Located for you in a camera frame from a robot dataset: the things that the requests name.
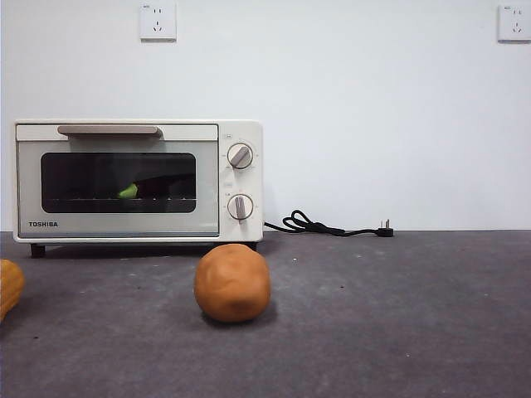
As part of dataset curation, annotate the black power cable with plug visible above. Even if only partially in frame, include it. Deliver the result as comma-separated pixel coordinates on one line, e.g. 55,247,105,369
263,209,395,239

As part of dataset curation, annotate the brown potato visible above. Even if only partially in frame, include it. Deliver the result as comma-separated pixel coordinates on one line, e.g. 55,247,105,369
193,244,272,324

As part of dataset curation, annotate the white toaster oven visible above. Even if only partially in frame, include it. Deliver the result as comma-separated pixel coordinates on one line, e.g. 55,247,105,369
12,119,264,258

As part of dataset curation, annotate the purple eggplant with green stem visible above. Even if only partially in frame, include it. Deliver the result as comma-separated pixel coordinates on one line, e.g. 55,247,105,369
117,176,196,199

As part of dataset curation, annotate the metal wire oven rack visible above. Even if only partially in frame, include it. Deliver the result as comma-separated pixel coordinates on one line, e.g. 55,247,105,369
45,196,197,203

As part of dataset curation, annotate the glass oven door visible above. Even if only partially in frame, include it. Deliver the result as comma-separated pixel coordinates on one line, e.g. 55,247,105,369
15,123,220,240

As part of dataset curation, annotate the yellow corn cob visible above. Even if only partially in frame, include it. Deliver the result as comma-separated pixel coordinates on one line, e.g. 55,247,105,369
0,259,26,323

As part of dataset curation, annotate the white wall socket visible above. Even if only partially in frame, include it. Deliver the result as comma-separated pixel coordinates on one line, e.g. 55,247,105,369
139,2,178,42
497,3,531,43

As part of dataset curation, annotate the beige oven knob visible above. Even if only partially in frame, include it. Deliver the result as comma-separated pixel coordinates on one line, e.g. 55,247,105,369
227,193,255,226
227,143,255,170

